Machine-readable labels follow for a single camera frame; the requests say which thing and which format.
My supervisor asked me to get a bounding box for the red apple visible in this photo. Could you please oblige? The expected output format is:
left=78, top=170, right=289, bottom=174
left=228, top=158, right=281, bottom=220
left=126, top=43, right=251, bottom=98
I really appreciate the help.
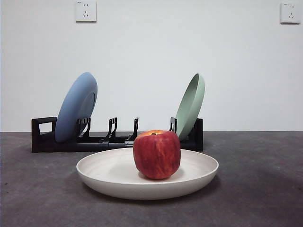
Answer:
left=133, top=129, right=182, bottom=180

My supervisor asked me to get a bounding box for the cream yellow plate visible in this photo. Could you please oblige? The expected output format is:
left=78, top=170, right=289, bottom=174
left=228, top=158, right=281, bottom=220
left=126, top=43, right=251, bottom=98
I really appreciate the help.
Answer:
left=76, top=147, right=220, bottom=201

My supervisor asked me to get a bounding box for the green plate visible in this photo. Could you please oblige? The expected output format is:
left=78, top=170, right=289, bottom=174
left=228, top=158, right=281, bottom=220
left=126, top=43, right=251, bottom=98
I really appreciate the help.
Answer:
left=175, top=72, right=206, bottom=142

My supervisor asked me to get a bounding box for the blue plate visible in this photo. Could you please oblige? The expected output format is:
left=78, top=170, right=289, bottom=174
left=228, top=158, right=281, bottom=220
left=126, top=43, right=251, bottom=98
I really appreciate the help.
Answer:
left=54, top=71, right=98, bottom=143

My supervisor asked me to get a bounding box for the black plate rack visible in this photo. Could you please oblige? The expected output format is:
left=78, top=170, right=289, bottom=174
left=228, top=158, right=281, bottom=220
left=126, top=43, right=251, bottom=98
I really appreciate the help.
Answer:
left=31, top=116, right=204, bottom=153

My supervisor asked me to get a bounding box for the white wall socket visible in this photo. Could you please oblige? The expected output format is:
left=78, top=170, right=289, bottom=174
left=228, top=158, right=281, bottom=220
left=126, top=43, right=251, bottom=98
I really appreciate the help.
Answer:
left=280, top=2, right=301, bottom=24
left=75, top=0, right=98, bottom=23

